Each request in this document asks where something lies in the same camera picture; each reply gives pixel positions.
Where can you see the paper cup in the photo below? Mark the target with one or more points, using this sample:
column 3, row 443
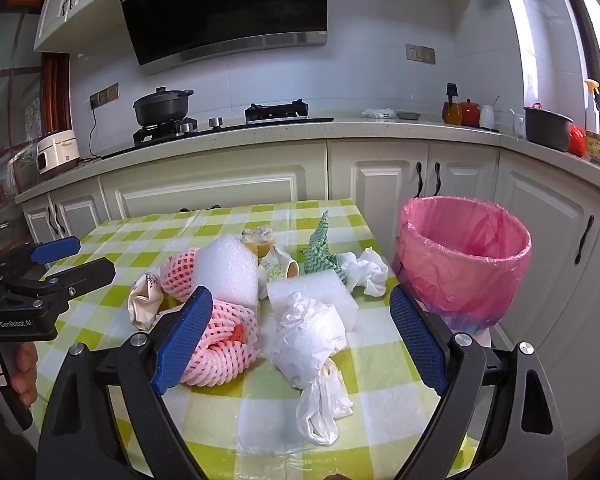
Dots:
column 280, row 267

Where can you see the white rice cooker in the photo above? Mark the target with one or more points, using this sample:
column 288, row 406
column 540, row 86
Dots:
column 57, row 152

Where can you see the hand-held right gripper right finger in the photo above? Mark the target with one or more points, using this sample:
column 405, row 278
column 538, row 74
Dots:
column 417, row 345

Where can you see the wooden framed glass door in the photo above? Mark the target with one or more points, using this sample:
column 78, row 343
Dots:
column 55, row 95

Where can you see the grey cooking pot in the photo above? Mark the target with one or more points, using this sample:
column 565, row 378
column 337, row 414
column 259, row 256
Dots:
column 547, row 130

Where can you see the green checked tablecloth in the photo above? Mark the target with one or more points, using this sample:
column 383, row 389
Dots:
column 105, row 245

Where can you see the beige paper wrapper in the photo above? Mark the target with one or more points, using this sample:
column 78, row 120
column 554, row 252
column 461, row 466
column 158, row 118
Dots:
column 145, row 300

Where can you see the speckled kitchen counter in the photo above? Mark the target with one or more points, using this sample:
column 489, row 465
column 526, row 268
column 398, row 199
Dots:
column 280, row 132

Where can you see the red lidded jar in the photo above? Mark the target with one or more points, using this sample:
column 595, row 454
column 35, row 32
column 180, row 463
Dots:
column 470, row 114

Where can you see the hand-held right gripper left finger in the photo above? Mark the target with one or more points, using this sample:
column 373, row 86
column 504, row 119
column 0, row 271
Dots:
column 185, row 340

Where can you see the white base cabinets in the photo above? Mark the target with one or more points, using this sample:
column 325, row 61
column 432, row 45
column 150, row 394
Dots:
column 230, row 180

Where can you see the thick white foam block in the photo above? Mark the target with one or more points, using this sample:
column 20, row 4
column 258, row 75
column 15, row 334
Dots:
column 227, row 270

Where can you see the white wall cabinet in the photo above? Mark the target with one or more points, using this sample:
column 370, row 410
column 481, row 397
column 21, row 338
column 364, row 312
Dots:
column 80, row 0

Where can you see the oil bottle with black cap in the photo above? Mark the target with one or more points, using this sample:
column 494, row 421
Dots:
column 451, row 110

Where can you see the beige wall socket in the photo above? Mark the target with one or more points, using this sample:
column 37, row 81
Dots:
column 420, row 53

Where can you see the white tissue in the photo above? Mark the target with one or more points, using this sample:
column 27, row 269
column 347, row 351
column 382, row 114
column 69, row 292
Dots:
column 367, row 270

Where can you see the pink-lined trash bin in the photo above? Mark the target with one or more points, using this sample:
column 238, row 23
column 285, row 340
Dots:
column 460, row 280

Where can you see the window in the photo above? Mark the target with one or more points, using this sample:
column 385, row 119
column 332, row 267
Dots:
column 587, row 20

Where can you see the small pink foam fruit net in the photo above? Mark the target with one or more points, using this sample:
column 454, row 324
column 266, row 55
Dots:
column 180, row 275

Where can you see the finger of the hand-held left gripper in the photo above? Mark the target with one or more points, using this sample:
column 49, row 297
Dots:
column 87, row 275
column 55, row 250

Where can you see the black gas stove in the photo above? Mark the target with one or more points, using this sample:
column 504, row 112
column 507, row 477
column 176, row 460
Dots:
column 230, row 122

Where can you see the large pink foam fruit net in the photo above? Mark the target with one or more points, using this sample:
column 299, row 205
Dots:
column 225, row 355

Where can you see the white mug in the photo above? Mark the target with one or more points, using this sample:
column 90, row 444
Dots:
column 519, row 126

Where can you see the small metal dish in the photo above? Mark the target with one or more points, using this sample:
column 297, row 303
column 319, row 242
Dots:
column 408, row 115

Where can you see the white ceramic jar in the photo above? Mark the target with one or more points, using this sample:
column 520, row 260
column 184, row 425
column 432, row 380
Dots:
column 487, row 117

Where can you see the brown wall socket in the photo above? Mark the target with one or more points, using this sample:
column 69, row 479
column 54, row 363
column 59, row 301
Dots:
column 104, row 96

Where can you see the thin white plastic bag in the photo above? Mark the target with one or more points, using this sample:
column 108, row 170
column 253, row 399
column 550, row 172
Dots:
column 322, row 410

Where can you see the yellow-capped spray bottle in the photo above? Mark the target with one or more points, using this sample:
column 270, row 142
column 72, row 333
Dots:
column 593, row 91

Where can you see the person's left hand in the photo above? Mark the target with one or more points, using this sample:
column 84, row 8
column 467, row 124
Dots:
column 25, row 370

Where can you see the green patterned cloth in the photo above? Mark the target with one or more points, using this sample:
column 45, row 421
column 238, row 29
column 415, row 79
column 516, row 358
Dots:
column 320, row 255

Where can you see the white plastic bag on counter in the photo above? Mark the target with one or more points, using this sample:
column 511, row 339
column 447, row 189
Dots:
column 377, row 113

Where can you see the black cooking pot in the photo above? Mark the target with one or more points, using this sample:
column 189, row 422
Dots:
column 160, row 107

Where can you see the red kettle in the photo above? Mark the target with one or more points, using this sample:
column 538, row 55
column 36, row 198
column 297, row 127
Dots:
column 576, row 141

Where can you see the black range hood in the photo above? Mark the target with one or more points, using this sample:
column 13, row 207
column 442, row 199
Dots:
column 220, row 5

